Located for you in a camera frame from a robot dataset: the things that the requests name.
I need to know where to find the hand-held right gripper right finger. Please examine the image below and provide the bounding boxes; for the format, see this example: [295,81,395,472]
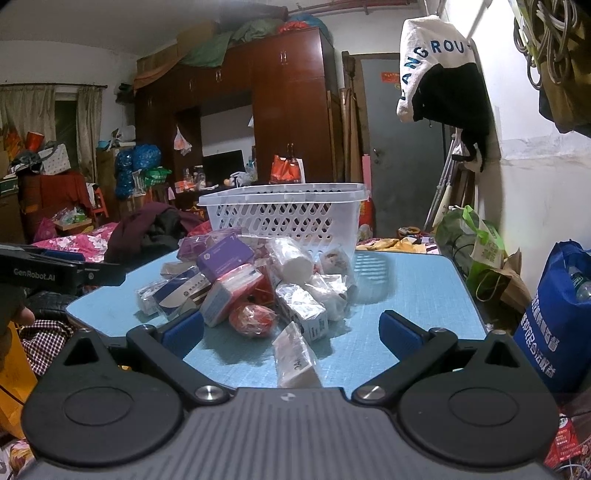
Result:
[352,310,532,408]

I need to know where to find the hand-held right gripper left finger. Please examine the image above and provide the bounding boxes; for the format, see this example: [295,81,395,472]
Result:
[55,308,232,409]

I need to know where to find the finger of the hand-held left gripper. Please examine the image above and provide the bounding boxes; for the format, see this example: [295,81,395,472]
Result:
[76,263,126,289]
[25,246,88,265]

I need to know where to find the red white tissue pack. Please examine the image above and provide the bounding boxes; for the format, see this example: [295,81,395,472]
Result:
[199,271,269,328]

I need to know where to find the purple box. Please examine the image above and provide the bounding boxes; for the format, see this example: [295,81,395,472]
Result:
[196,235,256,282]

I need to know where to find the white plastic basket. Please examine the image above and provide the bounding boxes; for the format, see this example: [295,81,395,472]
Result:
[198,183,371,254]

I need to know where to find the pink floral blanket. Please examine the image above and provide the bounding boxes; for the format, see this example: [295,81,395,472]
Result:
[31,222,121,265]

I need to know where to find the white blue box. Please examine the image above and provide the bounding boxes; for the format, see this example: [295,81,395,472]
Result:
[136,267,211,321]

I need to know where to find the red cloth covered furniture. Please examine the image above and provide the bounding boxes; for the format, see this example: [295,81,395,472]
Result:
[21,171,95,224]

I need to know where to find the dark maroon clothes pile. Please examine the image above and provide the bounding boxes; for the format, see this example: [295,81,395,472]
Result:
[105,202,205,269]

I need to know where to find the red plastic stool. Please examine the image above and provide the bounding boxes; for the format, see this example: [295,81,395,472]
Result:
[89,186,110,219]

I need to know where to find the checked cloth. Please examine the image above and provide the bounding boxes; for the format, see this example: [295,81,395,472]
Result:
[17,318,75,366]

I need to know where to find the round red packet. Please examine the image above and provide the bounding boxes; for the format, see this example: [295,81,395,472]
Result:
[228,302,280,337]

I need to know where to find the clear wrapped white bundle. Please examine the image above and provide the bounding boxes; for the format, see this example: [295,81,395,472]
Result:
[305,273,358,321]

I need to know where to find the purple plastic packet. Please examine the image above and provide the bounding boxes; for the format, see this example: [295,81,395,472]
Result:
[178,233,218,259]

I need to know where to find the white dotted gift box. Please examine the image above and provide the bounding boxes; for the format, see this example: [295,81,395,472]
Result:
[39,144,71,176]

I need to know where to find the white box with black print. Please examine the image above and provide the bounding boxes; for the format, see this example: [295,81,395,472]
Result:
[276,284,329,342]

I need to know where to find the clear packet with dark print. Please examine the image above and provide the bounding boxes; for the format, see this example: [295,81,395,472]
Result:
[316,248,354,278]

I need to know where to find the yellow bag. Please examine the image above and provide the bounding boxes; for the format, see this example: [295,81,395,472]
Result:
[0,322,38,440]

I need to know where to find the white wrapped packet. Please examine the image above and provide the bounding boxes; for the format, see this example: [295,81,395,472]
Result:
[271,322,324,389]

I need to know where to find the blue plastic bags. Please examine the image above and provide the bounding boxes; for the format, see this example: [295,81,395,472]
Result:
[115,144,162,200]

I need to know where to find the green white shopping bag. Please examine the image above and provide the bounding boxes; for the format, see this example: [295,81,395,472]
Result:
[435,205,509,283]

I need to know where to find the brown paper bag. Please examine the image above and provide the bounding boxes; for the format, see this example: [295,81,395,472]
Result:
[471,249,533,317]

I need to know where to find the white roll in plastic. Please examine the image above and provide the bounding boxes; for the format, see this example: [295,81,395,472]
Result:
[265,237,315,283]

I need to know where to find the beige curtains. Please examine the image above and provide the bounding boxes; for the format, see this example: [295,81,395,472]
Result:
[0,84,103,182]

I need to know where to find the white hanging plastic bag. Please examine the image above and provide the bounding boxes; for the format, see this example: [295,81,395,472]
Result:
[173,126,193,156]

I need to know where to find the metal crutches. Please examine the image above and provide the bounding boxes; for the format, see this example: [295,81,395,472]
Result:
[424,129,468,232]

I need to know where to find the blue shopping bag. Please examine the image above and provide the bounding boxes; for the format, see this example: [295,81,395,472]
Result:
[512,239,591,394]

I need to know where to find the black monitor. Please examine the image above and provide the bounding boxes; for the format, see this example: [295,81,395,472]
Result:
[202,150,245,185]

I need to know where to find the grey door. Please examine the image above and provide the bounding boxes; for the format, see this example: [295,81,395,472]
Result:
[359,54,446,234]

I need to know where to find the red orange hanging bag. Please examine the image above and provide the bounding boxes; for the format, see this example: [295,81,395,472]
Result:
[270,154,306,185]

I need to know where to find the red snack packet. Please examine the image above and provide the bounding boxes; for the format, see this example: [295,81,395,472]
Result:
[544,412,583,470]

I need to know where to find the brown wooden wardrobe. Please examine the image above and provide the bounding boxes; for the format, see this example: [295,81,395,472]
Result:
[133,27,345,190]

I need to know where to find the white black hanging jacket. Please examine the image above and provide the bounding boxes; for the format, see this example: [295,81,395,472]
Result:
[396,15,491,172]

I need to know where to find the green cloth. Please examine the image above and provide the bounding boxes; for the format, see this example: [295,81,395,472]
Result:
[179,17,288,68]

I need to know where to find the hanging coiled cables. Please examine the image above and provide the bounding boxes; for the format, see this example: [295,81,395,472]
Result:
[512,0,591,136]

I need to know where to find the white wall rack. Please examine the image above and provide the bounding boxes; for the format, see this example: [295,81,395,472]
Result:
[465,0,491,38]

